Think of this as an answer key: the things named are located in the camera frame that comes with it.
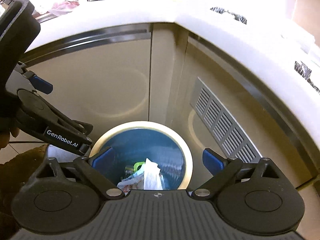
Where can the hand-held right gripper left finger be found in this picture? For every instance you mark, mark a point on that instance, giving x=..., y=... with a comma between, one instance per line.
x=102, y=159

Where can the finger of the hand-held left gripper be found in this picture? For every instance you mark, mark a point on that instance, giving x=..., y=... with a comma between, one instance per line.
x=67, y=122
x=41, y=85

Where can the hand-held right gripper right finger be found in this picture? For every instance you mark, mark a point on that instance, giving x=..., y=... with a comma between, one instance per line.
x=212, y=161

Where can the green snack packet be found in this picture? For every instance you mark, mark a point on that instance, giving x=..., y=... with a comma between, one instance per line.
x=137, y=166

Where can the cream rimmed blue bin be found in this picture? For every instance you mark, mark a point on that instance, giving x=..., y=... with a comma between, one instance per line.
x=140, y=125

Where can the white paper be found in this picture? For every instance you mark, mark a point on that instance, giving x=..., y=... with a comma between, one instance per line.
x=151, y=176

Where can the person's left hand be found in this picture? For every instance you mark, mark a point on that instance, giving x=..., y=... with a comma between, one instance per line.
x=7, y=137

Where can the grey cabinet vent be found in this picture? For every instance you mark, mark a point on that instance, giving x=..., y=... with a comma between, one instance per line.
x=222, y=125

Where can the plastic bag of meat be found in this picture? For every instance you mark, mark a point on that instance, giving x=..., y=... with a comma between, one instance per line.
x=62, y=5

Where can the beige vented cabinet door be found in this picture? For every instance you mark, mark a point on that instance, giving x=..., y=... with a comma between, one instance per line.
x=262, y=120

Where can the white printed cloth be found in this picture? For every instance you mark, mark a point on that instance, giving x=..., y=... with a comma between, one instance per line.
x=228, y=13

